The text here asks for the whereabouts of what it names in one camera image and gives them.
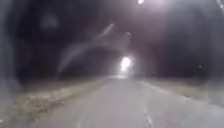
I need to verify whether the grey asphalt path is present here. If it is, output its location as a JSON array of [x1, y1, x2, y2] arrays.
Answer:
[[31, 76, 224, 128]]

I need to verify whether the grass verge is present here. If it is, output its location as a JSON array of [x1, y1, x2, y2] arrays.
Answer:
[[141, 78, 224, 108], [0, 78, 109, 128]]

